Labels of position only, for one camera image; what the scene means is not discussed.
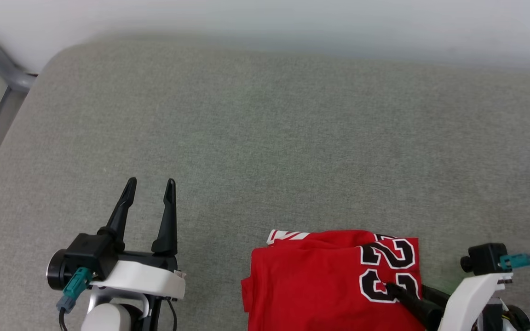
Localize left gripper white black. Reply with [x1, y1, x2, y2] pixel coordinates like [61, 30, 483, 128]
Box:
[46, 177, 186, 331]

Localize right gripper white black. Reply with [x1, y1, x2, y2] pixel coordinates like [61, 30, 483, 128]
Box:
[385, 271, 530, 331]

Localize red white basketball jersey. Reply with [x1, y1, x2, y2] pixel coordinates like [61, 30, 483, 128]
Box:
[241, 229, 425, 331]

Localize teal left camera connector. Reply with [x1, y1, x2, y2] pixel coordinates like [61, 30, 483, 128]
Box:
[56, 267, 93, 314]

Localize teal camera connector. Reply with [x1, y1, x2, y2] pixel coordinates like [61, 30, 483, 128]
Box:
[499, 252, 530, 271]
[56, 267, 93, 314]

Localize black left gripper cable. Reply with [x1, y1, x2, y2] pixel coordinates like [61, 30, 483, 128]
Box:
[166, 299, 179, 331]

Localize teal right camera connector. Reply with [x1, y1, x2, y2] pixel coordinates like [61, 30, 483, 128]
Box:
[499, 252, 530, 271]

